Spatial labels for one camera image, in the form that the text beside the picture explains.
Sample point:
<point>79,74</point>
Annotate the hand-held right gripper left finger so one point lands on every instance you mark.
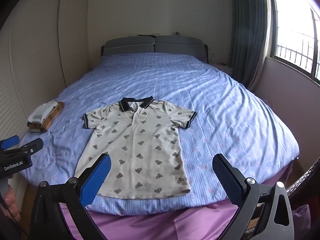
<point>96,180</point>

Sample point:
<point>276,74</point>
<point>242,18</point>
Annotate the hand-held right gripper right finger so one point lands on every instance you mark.
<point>227,180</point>

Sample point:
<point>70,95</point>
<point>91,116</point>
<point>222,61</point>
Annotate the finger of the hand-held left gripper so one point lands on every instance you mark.
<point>10,141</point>
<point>33,145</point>

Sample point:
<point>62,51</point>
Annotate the cream bear-print polo shirt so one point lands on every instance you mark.
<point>140,142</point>

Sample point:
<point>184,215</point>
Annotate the person's left hand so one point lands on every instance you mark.
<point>12,205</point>

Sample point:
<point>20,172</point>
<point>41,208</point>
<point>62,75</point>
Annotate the white folded cloth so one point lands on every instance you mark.
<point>41,112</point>

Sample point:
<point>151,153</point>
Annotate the brown striped folded garment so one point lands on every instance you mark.
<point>53,115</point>

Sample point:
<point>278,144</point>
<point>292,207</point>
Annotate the purple bed sheet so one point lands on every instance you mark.
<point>150,225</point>

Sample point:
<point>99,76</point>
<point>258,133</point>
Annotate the blue striped floral blanket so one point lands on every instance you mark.
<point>212,105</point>

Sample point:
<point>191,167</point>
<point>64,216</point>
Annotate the brown wicker chair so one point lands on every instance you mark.
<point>305,177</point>

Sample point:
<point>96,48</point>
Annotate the purple cloth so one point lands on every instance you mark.
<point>301,217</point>

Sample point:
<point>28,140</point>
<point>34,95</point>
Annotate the cream louvered wardrobe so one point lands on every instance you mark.
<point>37,55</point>

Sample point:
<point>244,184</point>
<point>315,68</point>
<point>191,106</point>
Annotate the white nightstand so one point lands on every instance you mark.
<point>222,68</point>

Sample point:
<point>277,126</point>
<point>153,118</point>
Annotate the grey padded headboard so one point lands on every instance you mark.
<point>140,46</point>

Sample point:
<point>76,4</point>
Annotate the grey-green curtain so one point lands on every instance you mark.
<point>250,30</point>

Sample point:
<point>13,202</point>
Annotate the window with railing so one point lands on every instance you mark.
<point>295,30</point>

